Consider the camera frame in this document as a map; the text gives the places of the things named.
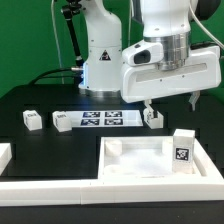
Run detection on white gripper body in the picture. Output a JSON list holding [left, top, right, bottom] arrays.
[[121, 46, 221, 103]]

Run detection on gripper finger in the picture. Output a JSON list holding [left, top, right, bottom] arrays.
[[189, 91, 200, 109], [143, 99, 155, 121]]

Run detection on white square table top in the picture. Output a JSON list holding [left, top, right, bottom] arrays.
[[98, 136, 207, 179]]

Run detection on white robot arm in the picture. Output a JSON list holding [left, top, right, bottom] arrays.
[[79, 0, 221, 123]]

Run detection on white marker sheet with tags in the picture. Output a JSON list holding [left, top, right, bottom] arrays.
[[66, 110, 143, 128]]

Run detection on white L-shaped obstacle fence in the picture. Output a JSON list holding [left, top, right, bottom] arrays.
[[0, 143, 224, 206]]

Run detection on white block at left edge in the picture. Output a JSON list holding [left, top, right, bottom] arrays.
[[0, 143, 12, 175]]

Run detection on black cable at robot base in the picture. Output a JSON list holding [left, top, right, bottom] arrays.
[[29, 67, 84, 86]]

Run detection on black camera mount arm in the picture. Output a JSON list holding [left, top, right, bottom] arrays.
[[61, 0, 84, 67]]

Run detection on grey thin cable left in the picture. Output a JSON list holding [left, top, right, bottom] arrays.
[[50, 0, 65, 85]]

